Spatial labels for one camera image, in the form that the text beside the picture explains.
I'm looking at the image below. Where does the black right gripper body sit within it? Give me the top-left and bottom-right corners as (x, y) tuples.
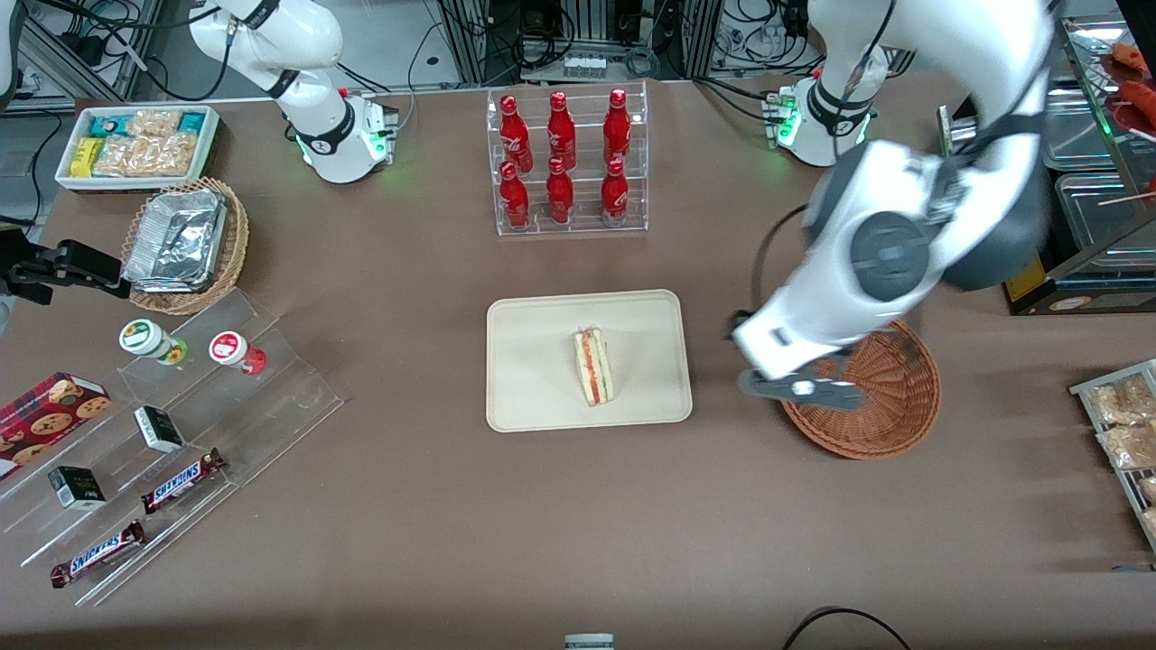
(0, 230), (61, 305)

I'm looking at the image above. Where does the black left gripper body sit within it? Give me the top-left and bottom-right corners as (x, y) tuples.
(739, 367), (862, 413)

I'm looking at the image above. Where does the triangular sandwich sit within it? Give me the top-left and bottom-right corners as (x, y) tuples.
(573, 328), (616, 408)

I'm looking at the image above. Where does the empty-weave brown wicker basket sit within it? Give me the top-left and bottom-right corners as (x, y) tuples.
(779, 316), (942, 461)

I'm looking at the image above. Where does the tan wicker basket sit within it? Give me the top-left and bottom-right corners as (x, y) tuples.
(120, 177), (250, 316)

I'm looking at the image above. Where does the beige plastic tray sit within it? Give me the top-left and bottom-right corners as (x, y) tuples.
(486, 289), (694, 433)

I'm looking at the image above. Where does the white plastic snack bin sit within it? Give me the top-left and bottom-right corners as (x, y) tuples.
(54, 105), (221, 193)

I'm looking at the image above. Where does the green lid white cup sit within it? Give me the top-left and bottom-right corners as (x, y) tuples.
(118, 319), (189, 366)

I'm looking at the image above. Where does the red cookie box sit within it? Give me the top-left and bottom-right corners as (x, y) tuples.
(0, 372), (113, 479)

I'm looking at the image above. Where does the yellow snack packet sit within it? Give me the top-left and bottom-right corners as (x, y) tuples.
(70, 137), (106, 179)

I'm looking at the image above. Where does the stack of foil trays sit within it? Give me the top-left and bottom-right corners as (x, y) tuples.
(124, 188), (228, 293)

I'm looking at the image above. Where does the small black box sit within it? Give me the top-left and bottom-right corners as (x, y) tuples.
(134, 405), (185, 454)
(47, 466), (107, 512)

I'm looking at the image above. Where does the red lid white cup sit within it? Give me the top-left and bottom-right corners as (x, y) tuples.
(209, 330), (267, 376)

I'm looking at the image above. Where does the snickers chocolate bar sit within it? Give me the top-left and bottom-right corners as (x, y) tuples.
(50, 519), (146, 590)
(140, 448), (227, 515)

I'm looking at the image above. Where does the red cola bottle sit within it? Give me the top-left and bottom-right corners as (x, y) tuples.
(499, 95), (534, 174)
(546, 157), (575, 225)
(603, 88), (632, 165)
(601, 158), (629, 224)
(499, 161), (531, 229)
(547, 90), (577, 171)

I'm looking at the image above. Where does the clear acrylic stepped stand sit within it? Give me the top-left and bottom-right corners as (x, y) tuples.
(0, 287), (345, 608)

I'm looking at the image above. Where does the black food warmer cabinet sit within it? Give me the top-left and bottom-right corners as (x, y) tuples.
(937, 14), (1156, 317)

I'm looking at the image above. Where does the steel food pan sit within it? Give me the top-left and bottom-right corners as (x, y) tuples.
(1052, 172), (1156, 255)
(1043, 86), (1125, 171)

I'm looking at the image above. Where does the clear acrylic bottle rack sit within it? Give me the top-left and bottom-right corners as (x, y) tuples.
(486, 79), (649, 237)

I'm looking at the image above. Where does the red sausage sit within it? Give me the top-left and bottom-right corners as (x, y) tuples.
(1115, 79), (1156, 136)
(1113, 42), (1156, 79)

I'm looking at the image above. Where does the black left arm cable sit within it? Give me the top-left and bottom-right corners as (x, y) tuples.
(748, 203), (811, 317)

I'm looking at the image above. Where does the black table cable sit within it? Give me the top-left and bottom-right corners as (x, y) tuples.
(781, 607), (913, 650)

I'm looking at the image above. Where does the grey wire rack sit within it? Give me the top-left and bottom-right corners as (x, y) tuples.
(1069, 359), (1156, 553)

